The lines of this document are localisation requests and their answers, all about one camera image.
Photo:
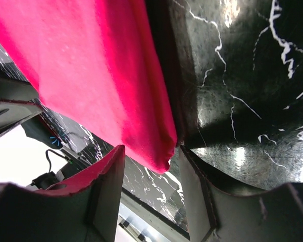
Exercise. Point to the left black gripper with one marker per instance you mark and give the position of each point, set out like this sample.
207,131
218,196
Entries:
16,104

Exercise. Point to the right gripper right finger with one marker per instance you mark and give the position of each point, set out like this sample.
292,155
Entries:
221,208

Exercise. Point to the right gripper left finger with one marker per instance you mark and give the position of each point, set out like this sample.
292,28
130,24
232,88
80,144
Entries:
83,207

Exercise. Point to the magenta pink t shirt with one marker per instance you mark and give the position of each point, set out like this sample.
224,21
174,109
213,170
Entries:
95,62

